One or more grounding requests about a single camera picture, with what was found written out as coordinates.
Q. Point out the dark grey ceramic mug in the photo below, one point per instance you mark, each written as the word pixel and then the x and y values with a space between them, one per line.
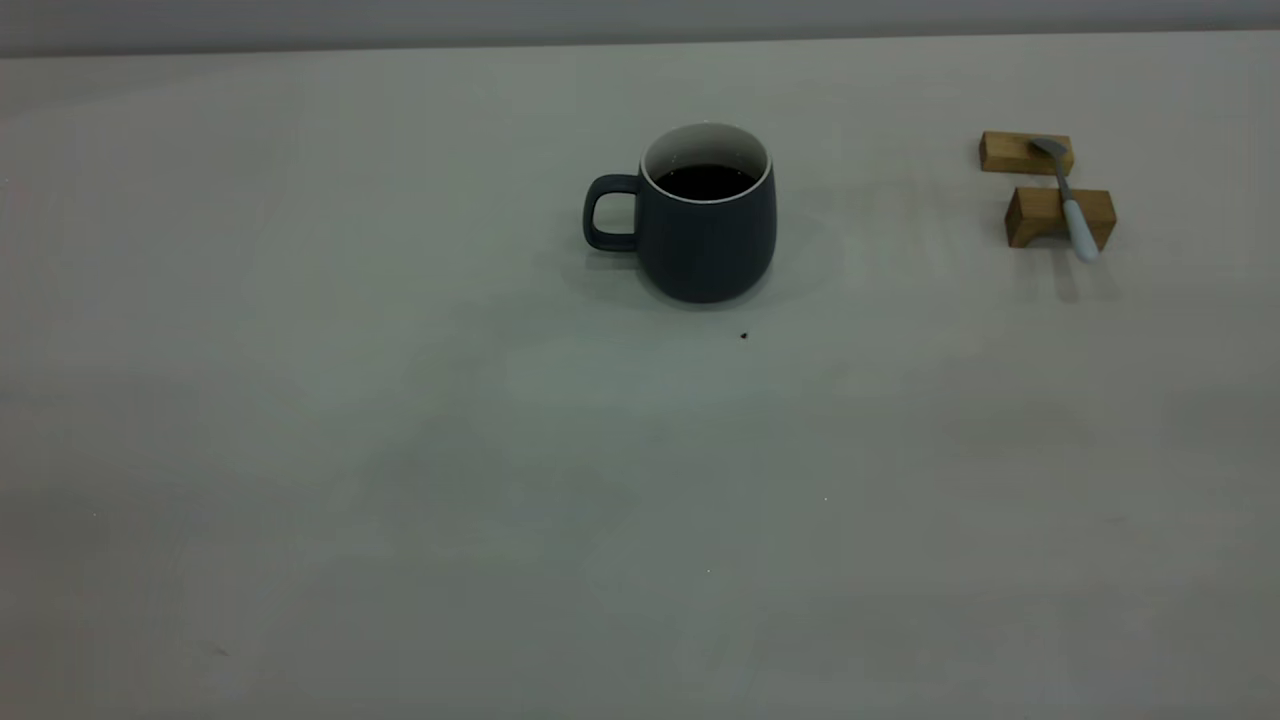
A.
pixel 710 250

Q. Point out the rectangular wooden block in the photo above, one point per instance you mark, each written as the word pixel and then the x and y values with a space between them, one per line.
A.
pixel 1010 153

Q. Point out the arched wooden block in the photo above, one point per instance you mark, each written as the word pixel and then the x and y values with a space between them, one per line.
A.
pixel 1040 205

